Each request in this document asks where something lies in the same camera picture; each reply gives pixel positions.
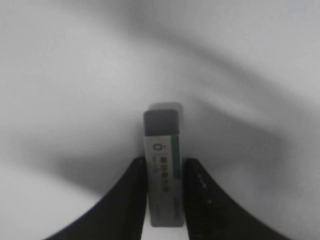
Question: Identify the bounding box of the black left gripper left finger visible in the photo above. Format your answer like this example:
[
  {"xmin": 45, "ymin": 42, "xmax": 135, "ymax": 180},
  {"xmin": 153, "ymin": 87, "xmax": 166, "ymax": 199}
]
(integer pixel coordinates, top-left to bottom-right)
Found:
[{"xmin": 49, "ymin": 157, "xmax": 148, "ymax": 240}]

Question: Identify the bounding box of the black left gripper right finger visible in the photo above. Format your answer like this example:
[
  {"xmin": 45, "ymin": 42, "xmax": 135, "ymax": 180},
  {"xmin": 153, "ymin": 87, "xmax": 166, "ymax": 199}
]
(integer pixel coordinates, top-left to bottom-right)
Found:
[{"xmin": 183, "ymin": 158, "xmax": 286, "ymax": 240}]

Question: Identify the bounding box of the grey eraser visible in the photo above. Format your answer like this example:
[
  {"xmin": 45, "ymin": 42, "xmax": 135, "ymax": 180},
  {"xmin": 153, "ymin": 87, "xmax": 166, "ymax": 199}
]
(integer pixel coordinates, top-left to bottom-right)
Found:
[{"xmin": 143, "ymin": 102, "xmax": 184, "ymax": 228}]

